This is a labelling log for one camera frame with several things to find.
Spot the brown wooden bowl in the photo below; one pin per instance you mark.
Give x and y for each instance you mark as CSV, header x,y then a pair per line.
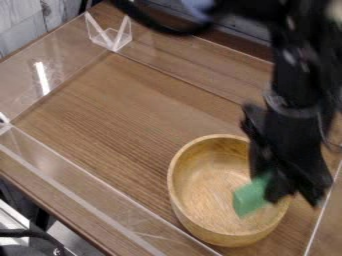
x,y
207,170

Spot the green rectangular block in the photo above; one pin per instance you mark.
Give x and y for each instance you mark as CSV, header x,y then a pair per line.
x,y
249,196

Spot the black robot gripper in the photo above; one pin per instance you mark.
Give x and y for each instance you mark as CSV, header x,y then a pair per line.
x,y
285,149

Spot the clear acrylic corner bracket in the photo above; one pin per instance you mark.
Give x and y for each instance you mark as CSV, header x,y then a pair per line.
x,y
110,38

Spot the black metal table frame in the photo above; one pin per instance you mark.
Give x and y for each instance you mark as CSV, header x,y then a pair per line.
x,y
22,237

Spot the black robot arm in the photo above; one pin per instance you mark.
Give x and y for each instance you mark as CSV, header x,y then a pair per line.
x,y
306,41

